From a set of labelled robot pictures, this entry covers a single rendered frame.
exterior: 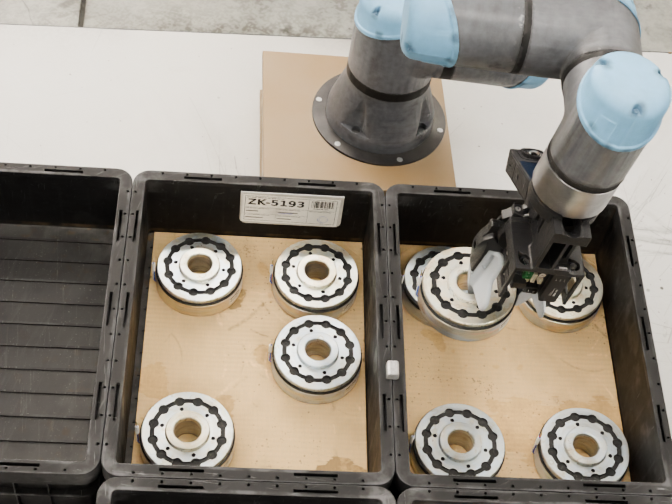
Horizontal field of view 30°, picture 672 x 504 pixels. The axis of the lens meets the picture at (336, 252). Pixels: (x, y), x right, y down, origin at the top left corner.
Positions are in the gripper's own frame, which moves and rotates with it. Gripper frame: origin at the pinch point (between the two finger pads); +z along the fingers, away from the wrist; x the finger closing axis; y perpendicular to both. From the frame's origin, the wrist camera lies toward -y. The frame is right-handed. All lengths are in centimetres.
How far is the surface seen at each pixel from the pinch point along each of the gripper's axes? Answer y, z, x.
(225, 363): 0.5, 20.6, -26.3
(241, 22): -143, 104, -15
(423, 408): 5.6, 17.5, -3.5
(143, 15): -143, 107, -38
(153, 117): -49, 36, -37
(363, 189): -18.5, 8.9, -12.2
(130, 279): -4.0, 12.2, -38.5
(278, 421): 7.9, 19.7, -20.1
